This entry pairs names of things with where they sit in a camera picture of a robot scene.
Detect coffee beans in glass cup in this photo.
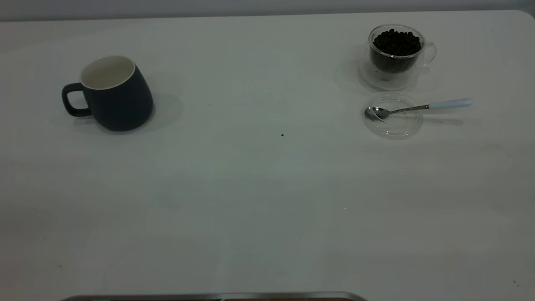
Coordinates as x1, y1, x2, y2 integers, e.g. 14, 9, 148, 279
371, 28, 423, 74

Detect clear glass cup with handle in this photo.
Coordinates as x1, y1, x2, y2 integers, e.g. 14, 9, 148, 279
367, 24, 438, 77

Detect clear glass saucer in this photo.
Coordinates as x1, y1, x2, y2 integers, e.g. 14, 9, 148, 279
358, 59, 420, 92

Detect dark blue-grey ceramic mug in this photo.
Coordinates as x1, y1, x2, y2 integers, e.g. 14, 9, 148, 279
61, 55, 154, 132

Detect metal spoon with pale handle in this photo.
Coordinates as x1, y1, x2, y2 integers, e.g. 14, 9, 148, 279
364, 98, 474, 122

